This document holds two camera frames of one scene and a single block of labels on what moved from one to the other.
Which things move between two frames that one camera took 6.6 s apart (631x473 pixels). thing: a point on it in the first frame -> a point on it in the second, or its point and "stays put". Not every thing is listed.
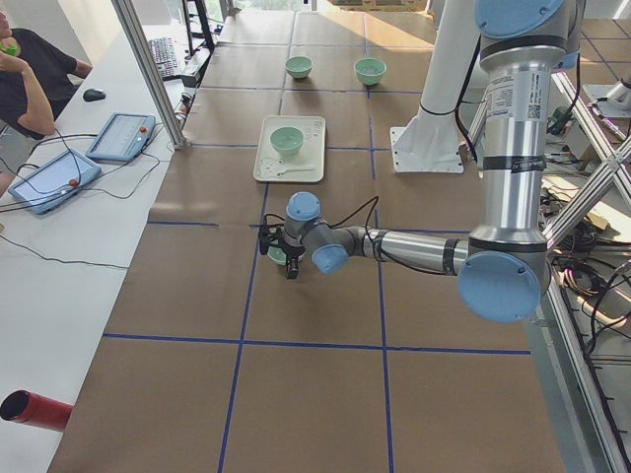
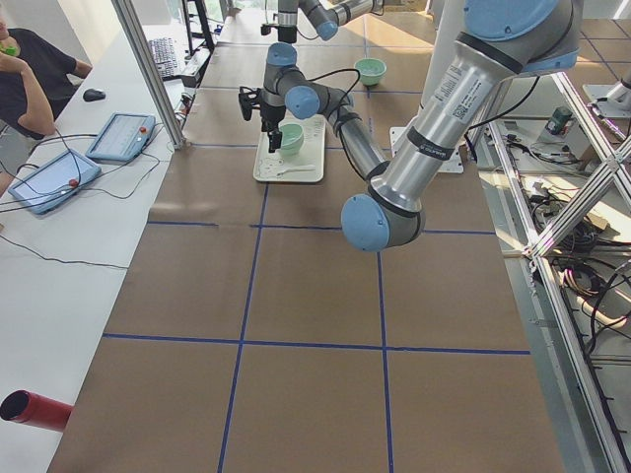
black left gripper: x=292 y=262 -> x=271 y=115
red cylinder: x=23 y=406 stays put
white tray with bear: x=308 y=165 stays put
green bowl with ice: x=370 y=70 stays put
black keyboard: x=165 y=56 stays put
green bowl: x=277 y=255 -> x=293 y=136
